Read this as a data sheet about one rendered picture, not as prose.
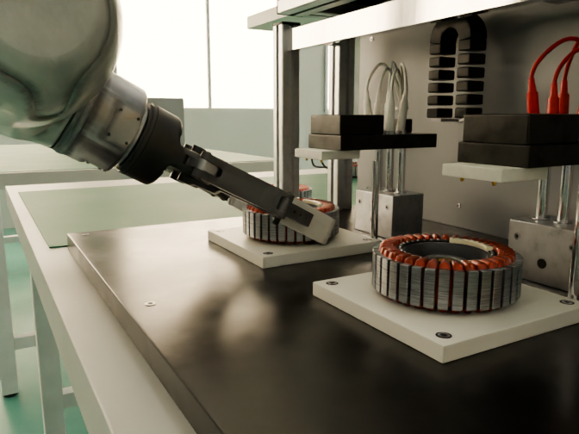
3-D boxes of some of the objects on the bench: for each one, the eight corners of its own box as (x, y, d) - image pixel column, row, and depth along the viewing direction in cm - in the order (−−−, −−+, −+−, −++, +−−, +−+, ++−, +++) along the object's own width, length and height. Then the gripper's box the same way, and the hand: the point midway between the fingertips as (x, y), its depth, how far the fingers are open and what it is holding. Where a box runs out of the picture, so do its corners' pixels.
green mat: (49, 248, 71) (49, 246, 71) (18, 192, 123) (17, 191, 123) (522, 196, 117) (522, 195, 117) (353, 171, 169) (353, 171, 169)
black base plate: (387, 710, 16) (389, 645, 15) (67, 250, 71) (66, 232, 70) (903, 360, 39) (910, 330, 38) (359, 217, 93) (359, 204, 93)
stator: (452, 329, 35) (456, 274, 35) (343, 285, 44) (344, 241, 44) (550, 298, 41) (555, 251, 41) (436, 265, 51) (438, 226, 50)
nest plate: (442, 364, 33) (444, 345, 33) (312, 294, 46) (312, 281, 46) (590, 319, 40) (592, 303, 40) (442, 270, 53) (443, 258, 53)
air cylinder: (390, 239, 66) (392, 195, 65) (354, 229, 73) (355, 188, 72) (421, 235, 69) (424, 192, 68) (383, 225, 75) (385, 185, 74)
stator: (270, 251, 56) (270, 214, 55) (227, 231, 66) (227, 200, 65) (357, 238, 62) (358, 206, 61) (307, 221, 71) (307, 194, 70)
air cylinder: (578, 295, 46) (585, 232, 45) (504, 274, 52) (508, 217, 51) (613, 286, 48) (620, 226, 47) (538, 266, 55) (543, 213, 54)
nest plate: (263, 269, 54) (263, 257, 54) (207, 239, 67) (207, 229, 66) (382, 251, 61) (382, 239, 61) (311, 227, 74) (311, 218, 74)
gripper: (90, 160, 62) (245, 233, 74) (144, 181, 42) (346, 277, 54) (119, 102, 63) (269, 183, 74) (186, 96, 43) (377, 208, 54)
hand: (289, 217), depth 63 cm, fingers closed on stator, 11 cm apart
